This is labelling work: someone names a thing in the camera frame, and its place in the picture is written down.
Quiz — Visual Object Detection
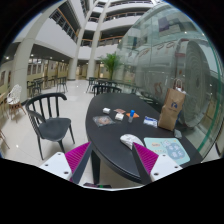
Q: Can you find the green potted palm plant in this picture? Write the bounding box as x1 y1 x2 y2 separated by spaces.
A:
100 53 122 79

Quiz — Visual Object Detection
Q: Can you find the small white box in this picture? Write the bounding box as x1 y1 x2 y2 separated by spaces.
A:
103 108 111 114

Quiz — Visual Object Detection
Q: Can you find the clear plastic packet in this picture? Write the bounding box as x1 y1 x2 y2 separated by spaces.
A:
93 116 114 127

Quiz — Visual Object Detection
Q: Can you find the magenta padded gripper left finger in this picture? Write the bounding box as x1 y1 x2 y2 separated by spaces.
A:
40 142 92 184

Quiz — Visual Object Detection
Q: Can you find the brown paper bag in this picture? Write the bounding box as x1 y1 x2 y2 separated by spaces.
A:
158 79 186 131

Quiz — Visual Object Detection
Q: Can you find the black oval table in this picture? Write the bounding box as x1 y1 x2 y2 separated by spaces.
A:
85 92 204 185

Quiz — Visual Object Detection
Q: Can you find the brown card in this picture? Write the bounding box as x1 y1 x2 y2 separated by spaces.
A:
114 109 126 114

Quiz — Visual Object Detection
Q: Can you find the white ornate chair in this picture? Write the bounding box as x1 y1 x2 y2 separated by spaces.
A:
7 84 24 117

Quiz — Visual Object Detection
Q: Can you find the black wooden chair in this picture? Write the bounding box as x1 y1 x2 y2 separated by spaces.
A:
25 92 74 156

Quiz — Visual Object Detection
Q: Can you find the white tissue packet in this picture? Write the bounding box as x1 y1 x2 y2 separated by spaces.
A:
115 113 124 121

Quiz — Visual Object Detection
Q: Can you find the white computer mouse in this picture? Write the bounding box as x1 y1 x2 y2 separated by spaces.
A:
120 134 143 149

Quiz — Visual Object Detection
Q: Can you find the white blue wrapped packet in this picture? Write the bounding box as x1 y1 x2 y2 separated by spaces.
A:
143 116 158 128

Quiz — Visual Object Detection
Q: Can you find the orange card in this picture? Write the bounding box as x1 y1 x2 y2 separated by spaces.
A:
126 113 139 118

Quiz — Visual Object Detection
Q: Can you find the small bottle with blue cap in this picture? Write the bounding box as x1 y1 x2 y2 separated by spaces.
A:
128 110 135 123

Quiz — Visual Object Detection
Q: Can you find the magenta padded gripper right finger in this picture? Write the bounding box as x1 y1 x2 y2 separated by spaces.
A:
132 143 182 185

